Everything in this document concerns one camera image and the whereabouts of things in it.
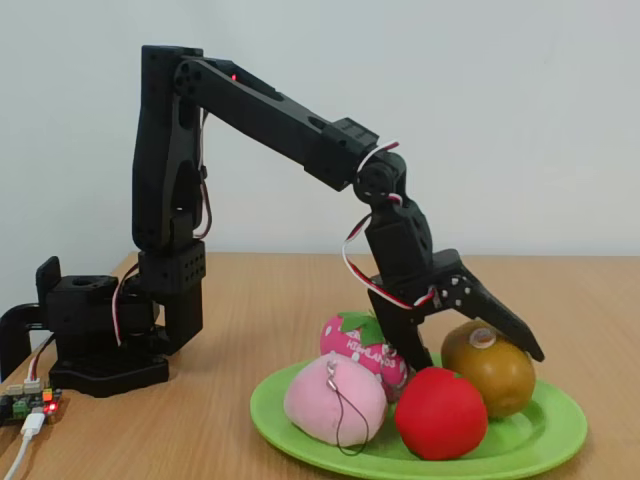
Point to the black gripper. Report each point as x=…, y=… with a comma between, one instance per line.
x=436, y=276

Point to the brown kiwi with sticker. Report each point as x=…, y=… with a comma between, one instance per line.
x=490, y=375

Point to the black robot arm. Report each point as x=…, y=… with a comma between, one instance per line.
x=160, y=150

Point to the green plastic plate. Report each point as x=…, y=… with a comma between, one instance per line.
x=545, y=425

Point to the red plush strawberry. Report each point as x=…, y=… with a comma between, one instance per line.
x=440, y=415

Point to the pink plush strawberry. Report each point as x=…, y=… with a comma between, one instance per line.
x=342, y=345

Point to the pale pink plush peach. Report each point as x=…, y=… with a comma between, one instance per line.
x=315, y=405

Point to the black controller circuit board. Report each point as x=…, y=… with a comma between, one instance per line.
x=30, y=402

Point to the black table clamp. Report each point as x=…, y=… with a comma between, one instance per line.
x=12, y=330

